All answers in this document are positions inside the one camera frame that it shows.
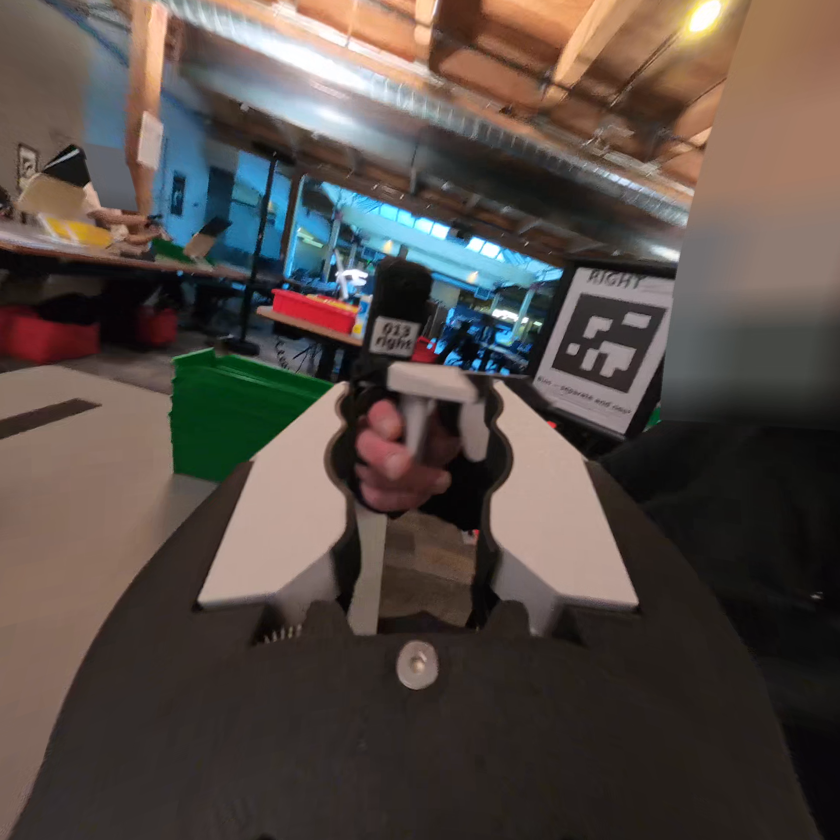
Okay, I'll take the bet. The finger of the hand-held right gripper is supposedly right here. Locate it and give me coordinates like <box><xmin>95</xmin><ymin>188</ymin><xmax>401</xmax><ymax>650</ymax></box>
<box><xmin>386</xmin><ymin>363</ymin><xmax>437</xmax><ymax>462</ymax></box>
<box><xmin>433</xmin><ymin>364</ymin><xmax>492</xmax><ymax>462</ymax></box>

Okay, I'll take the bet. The ceiling lamp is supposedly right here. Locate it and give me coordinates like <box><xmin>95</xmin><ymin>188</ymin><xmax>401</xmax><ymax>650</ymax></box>
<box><xmin>682</xmin><ymin>0</ymin><xmax>726</xmax><ymax>35</ymax></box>

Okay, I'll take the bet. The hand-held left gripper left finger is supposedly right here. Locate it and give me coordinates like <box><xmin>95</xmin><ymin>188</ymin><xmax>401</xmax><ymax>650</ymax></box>
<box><xmin>196</xmin><ymin>382</ymin><xmax>361</xmax><ymax>636</ymax></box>

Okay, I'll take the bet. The red plastic crate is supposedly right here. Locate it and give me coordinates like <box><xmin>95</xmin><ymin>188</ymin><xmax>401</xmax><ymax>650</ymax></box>
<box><xmin>0</xmin><ymin>305</ymin><xmax>101</xmax><ymax>365</ymax></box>
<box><xmin>134</xmin><ymin>305</ymin><xmax>179</xmax><ymax>349</ymax></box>

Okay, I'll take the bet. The red plastic tray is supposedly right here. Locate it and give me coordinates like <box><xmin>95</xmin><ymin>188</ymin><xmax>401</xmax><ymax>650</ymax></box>
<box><xmin>271</xmin><ymin>289</ymin><xmax>360</xmax><ymax>333</ymax></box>

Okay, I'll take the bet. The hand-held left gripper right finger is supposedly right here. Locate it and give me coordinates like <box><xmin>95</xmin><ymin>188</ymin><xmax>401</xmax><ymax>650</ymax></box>
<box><xmin>478</xmin><ymin>382</ymin><xmax>641</xmax><ymax>637</ymax></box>

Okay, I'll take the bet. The green plastic bin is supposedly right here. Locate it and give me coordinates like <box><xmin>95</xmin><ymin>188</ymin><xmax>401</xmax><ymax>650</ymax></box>
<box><xmin>169</xmin><ymin>346</ymin><xmax>337</xmax><ymax>484</ymax></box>

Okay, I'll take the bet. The person's right hand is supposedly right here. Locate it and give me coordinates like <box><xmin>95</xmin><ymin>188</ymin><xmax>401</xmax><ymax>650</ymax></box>
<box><xmin>356</xmin><ymin>399</ymin><xmax>454</xmax><ymax>511</ymax></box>

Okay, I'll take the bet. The silver ventilation duct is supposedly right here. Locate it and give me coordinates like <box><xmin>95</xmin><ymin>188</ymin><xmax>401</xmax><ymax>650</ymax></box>
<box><xmin>164</xmin><ymin>0</ymin><xmax>697</xmax><ymax>227</ymax></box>

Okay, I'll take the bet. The black tape strip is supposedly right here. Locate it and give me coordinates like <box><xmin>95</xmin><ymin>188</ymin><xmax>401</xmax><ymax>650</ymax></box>
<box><xmin>0</xmin><ymin>398</ymin><xmax>102</xmax><ymax>442</ymax></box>

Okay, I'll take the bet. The framed marker sign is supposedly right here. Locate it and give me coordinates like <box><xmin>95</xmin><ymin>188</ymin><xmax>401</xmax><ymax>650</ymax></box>
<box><xmin>530</xmin><ymin>261</ymin><xmax>678</xmax><ymax>439</ymax></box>

